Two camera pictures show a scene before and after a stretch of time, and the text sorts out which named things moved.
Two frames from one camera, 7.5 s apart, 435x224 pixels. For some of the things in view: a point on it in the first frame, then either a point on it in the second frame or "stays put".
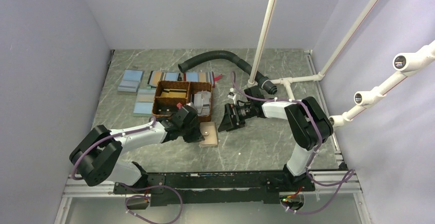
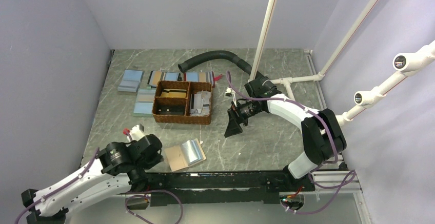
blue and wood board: x=209 y=131 → x=176 y=159
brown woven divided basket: x=169 y=94 stays put
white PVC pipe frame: x=410 y=63 stays put
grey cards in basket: x=202 y=100 stays put
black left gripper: x=197 y=136 → x=156 y=158
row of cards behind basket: x=154 y=76 stays put
